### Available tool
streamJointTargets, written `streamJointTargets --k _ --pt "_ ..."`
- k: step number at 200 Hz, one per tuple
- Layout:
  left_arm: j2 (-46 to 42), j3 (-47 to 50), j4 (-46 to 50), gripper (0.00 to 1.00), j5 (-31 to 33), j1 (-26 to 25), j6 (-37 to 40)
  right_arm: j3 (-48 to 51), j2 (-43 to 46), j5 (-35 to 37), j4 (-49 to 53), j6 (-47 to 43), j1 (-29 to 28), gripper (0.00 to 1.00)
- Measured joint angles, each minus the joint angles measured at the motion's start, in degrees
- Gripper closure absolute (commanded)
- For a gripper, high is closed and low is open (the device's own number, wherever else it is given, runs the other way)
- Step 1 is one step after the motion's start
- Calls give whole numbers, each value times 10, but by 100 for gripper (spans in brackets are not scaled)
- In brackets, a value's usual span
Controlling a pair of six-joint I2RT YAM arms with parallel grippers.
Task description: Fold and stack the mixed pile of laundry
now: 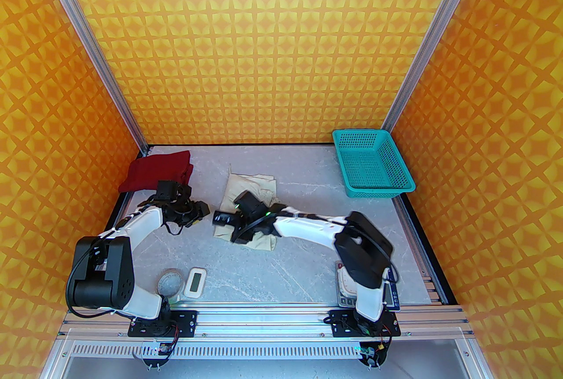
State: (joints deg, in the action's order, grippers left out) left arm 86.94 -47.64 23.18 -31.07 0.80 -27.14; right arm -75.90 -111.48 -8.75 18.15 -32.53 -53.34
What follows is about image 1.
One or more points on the aluminium frame post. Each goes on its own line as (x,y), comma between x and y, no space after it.
(88,38)
(435,29)

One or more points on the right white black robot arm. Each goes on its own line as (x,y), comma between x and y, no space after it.
(363,249)

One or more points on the white digital timer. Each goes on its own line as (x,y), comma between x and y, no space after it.
(195,282)

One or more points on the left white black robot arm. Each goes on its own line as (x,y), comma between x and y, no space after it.
(101,276)

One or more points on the aluminium frame rail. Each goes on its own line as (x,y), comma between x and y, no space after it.
(264,318)

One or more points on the cream fabric shorts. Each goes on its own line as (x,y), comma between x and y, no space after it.
(239,188)

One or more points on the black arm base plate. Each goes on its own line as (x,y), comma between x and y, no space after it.
(341,322)
(184,322)

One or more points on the round clear tape roll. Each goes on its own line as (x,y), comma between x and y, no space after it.
(170,282)

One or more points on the white analog clock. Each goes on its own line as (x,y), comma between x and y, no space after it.
(347,285)

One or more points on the small circuit board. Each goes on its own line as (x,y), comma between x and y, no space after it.
(159,351)
(370,353)

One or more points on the dark red t-shirt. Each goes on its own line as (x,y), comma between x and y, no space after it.
(154,170)

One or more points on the teal plastic laundry basket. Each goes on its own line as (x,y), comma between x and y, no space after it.
(358,131)

